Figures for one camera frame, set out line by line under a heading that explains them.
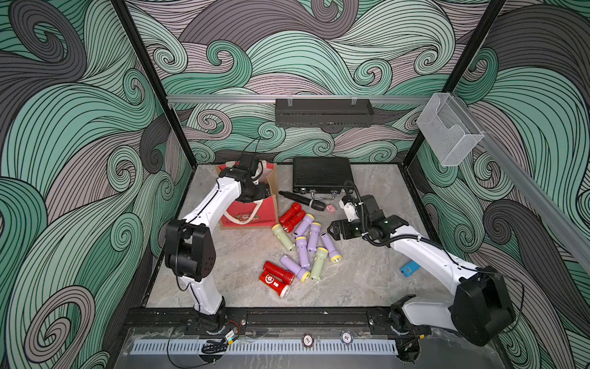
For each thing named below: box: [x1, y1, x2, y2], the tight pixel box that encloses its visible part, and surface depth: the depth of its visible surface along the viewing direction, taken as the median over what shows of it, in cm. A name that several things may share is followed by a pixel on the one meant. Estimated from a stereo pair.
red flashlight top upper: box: [279, 202, 302, 226], surface depth 100 cm
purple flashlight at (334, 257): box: [320, 231, 343, 265], surface depth 87 cm
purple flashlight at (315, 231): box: [307, 221, 322, 253], surface depth 92 cm
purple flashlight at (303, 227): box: [292, 212, 315, 240], surface depth 96 cm
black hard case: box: [291, 156, 355, 200], surface depth 113 cm
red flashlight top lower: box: [281, 209, 306, 233], surface depth 97 cm
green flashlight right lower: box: [309, 246, 329, 282], surface depth 85 cm
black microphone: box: [278, 190, 326, 212], surface depth 104 cm
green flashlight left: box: [271, 223, 296, 252], surface depth 93 cm
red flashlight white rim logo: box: [259, 271, 291, 299], surface depth 80 cm
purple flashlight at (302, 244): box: [295, 236, 311, 269], surface depth 89 cm
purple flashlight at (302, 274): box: [280, 255, 311, 283], surface depth 84 cm
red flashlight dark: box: [262, 261, 296, 286], surface depth 83 cm
